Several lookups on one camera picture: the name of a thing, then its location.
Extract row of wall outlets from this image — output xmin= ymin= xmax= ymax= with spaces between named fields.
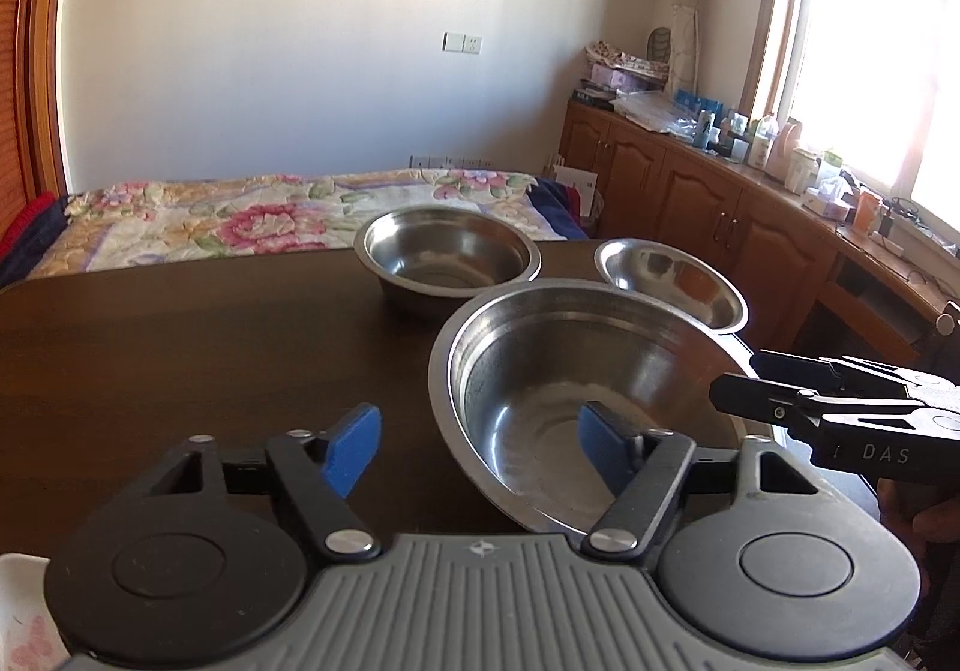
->
xmin=409 ymin=153 xmax=492 ymax=170

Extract wooden cabinet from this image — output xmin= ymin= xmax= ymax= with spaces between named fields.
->
xmin=559 ymin=100 xmax=960 ymax=372

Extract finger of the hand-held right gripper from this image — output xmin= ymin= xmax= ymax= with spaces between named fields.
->
xmin=709 ymin=375 xmax=960 ymax=447
xmin=750 ymin=350 xmax=960 ymax=402

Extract dark blue cloth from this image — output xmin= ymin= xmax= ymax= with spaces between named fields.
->
xmin=0 ymin=195 xmax=72 ymax=286

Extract dark blue blanket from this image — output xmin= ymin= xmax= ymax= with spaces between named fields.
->
xmin=525 ymin=174 xmax=593 ymax=241

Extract large stainless steel bowl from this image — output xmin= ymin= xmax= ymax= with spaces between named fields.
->
xmin=427 ymin=279 xmax=773 ymax=537

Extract floral bed quilt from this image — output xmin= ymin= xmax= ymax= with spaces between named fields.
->
xmin=26 ymin=168 xmax=571 ymax=278

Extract clear plastic bags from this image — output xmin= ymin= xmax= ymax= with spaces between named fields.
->
xmin=611 ymin=90 xmax=702 ymax=136

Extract stack of boxes and cloths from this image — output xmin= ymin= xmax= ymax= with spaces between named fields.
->
xmin=574 ymin=41 xmax=672 ymax=112

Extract person's right hand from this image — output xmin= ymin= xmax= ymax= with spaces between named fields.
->
xmin=881 ymin=476 xmax=960 ymax=548

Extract red cloth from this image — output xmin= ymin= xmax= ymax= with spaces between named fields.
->
xmin=0 ymin=195 xmax=47 ymax=241

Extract bright window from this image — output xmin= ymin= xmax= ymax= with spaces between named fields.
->
xmin=750 ymin=0 xmax=960 ymax=207

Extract medium stainless steel bowl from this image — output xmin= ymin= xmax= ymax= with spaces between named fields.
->
xmin=354 ymin=206 xmax=542 ymax=320

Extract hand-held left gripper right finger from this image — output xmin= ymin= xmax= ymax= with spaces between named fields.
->
xmin=579 ymin=401 xmax=837 ymax=561

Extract white paper bag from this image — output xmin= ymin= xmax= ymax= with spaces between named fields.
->
xmin=551 ymin=163 xmax=601 ymax=218

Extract wooden louvered wardrobe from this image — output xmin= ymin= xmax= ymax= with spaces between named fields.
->
xmin=0 ymin=0 xmax=76 ymax=207

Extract small stainless steel bowl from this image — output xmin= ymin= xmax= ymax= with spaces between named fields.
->
xmin=594 ymin=237 xmax=749 ymax=335

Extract white floral square plate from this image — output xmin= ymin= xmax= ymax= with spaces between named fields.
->
xmin=0 ymin=553 xmax=68 ymax=671

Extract row of toiletry bottles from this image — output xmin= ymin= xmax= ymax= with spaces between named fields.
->
xmin=675 ymin=88 xmax=886 ymax=230

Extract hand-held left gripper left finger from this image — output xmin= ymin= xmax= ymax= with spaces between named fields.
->
xmin=127 ymin=403 xmax=382 ymax=562

